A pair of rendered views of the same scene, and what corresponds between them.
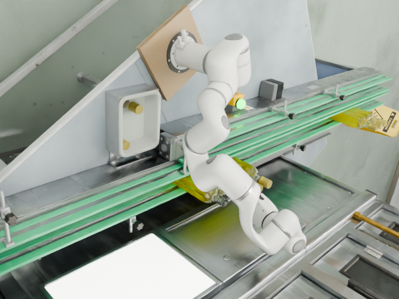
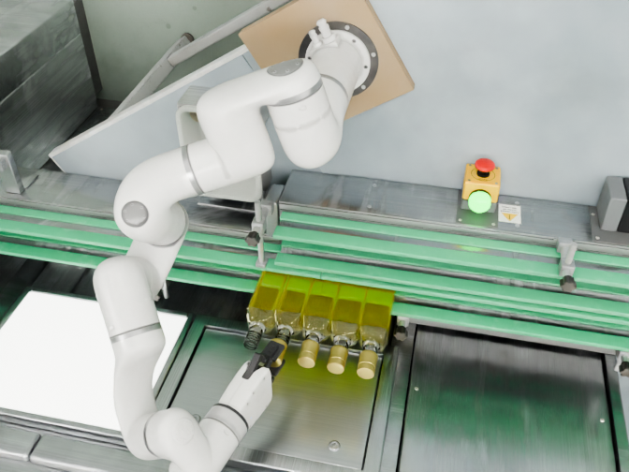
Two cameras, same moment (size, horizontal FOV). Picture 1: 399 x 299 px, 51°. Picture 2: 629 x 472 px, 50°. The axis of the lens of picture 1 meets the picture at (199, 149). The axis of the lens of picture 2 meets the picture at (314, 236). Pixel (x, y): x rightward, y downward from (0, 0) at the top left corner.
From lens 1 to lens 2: 130 cm
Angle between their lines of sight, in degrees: 51
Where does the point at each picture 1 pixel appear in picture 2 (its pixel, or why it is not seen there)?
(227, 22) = (486, 22)
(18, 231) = (19, 216)
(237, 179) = (106, 309)
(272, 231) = (140, 423)
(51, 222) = (51, 226)
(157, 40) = (274, 26)
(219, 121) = (119, 208)
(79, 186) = not seen: hidden behind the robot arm
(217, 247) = (212, 397)
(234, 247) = not seen: hidden behind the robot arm
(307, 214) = not seen: outside the picture
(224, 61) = (202, 109)
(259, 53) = (604, 110)
